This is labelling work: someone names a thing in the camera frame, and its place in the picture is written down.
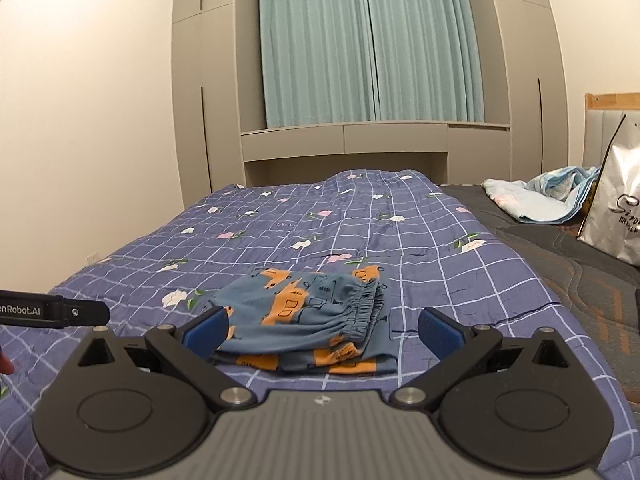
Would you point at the light teal curtain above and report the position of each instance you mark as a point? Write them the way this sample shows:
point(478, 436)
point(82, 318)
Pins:
point(370, 45)

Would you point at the person's left hand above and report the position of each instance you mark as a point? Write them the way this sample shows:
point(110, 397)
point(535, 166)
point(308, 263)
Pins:
point(5, 364)

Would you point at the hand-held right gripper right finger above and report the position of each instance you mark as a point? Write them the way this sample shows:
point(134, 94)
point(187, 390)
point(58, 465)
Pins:
point(440, 330)

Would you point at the dark quilted mattress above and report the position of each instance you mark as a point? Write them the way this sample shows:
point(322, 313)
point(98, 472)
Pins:
point(575, 280)

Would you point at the wooden padded headboard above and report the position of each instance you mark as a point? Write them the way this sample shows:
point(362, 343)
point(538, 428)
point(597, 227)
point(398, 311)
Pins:
point(600, 130)

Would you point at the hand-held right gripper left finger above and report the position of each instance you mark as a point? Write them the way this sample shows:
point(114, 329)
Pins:
point(210, 327)

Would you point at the light blue floral blanket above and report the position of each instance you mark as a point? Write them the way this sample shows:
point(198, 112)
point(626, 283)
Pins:
point(540, 195)

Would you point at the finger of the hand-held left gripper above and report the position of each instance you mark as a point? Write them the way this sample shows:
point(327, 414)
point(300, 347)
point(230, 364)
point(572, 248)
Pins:
point(87, 312)

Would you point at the white paper bag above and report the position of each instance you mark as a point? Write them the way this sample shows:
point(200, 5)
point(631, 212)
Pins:
point(615, 200)

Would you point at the beige tall wardrobe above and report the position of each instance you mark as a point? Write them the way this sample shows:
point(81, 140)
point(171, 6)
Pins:
point(520, 85)
point(215, 110)

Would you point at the white wall socket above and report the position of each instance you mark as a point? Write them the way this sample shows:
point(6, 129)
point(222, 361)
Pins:
point(91, 258)

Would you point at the purple plaid floral blanket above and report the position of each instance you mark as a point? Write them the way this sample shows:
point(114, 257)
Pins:
point(350, 230)

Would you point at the blue pants with orange print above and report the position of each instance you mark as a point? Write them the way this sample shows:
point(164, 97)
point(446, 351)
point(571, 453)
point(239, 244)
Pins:
point(300, 320)

